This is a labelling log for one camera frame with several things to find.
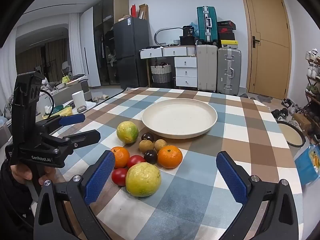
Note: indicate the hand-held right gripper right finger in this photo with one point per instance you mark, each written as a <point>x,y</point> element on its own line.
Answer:
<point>231,177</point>

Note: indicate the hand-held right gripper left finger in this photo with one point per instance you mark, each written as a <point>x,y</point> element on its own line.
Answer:
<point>100,177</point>

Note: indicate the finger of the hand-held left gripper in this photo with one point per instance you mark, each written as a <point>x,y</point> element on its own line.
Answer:
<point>82,136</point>
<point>72,119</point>

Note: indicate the red tomato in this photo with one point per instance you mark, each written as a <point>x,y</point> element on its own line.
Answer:
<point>119,176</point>
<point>135,160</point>

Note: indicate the orange tangerine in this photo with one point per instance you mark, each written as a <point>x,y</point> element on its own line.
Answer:
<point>170,156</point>
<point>121,157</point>

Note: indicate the green-patched yellow citrus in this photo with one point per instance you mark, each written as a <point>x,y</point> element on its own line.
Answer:
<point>127,132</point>

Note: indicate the dark purple plum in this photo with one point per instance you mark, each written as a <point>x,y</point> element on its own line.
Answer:
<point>150,155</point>
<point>147,136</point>

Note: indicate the small brown pear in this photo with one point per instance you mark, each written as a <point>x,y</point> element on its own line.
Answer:
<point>145,145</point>
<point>160,145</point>

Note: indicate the cream round plate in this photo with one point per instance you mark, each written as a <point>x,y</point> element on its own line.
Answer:
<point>180,117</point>

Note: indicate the person's left hand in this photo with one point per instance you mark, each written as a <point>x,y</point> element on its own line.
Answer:
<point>22,173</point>

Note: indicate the white cylinder appliance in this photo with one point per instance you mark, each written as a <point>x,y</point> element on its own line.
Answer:
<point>79,100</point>

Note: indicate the beige slippers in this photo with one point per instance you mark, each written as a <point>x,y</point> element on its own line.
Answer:
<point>101,97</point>

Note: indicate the checkered tablecloth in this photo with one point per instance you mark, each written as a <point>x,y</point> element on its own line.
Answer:
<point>200,155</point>

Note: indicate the striped rug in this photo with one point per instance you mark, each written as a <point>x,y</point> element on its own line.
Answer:
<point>128,89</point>

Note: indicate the white wardrobe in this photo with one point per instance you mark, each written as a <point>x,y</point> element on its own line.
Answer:
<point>90,50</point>

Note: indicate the round black-rimmed tray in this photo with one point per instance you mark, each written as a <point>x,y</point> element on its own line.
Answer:
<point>291,133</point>

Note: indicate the blue snack bag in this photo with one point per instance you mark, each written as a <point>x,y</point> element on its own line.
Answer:
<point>306,165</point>

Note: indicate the white curtain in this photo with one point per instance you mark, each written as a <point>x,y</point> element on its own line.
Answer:
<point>75,42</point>

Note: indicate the dark glass wardrobe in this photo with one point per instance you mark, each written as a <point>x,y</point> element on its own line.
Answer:
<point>105,42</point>

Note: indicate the grey door mat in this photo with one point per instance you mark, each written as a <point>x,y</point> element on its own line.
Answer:
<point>263,98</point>

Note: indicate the dark grey refrigerator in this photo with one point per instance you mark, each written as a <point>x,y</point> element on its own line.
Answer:
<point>130,55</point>

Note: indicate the shoes on floor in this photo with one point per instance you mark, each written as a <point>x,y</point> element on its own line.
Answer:
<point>285,110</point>

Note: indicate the brown cardboard box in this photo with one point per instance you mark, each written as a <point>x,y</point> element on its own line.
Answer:
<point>301,122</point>

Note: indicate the wicker basket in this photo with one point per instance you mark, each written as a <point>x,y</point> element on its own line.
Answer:
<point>161,73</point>

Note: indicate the silver suitcase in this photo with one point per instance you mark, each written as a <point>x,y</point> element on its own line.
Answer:
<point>228,71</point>

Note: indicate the beige suitcase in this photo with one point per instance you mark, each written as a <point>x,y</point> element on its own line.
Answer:
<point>206,67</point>

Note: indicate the white drawer desk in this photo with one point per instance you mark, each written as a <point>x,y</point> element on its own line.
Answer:
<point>185,73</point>

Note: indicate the wooden shoe rack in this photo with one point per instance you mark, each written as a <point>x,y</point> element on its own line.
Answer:
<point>313,92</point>

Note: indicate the oval vanity mirror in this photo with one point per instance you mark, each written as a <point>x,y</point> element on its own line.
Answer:
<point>157,36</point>

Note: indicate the red box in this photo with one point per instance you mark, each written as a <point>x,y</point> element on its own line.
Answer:
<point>134,11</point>

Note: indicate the open cardboard box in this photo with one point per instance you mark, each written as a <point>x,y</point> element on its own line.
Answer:
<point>143,12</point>

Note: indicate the yellow and black shoebox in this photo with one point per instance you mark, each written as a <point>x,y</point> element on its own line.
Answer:
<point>228,44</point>

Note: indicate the large black box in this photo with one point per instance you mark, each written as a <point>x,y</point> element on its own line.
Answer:
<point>187,40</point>

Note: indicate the wooden door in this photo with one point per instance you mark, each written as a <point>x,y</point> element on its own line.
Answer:
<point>267,42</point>

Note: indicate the red and black shoebox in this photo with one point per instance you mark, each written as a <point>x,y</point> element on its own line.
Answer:
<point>226,33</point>

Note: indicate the small black box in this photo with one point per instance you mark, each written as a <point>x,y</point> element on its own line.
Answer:
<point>188,31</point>

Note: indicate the teal suitcase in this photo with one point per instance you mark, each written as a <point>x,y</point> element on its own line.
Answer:
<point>206,25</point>

